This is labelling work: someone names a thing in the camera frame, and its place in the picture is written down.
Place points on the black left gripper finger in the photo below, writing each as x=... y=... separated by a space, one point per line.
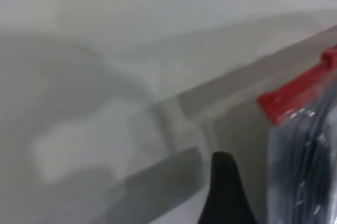
x=223 y=189

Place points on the transparent zip bag red zipper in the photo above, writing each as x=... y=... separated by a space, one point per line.
x=297 y=155

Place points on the red zipper slider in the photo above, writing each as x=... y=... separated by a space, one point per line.
x=330 y=56

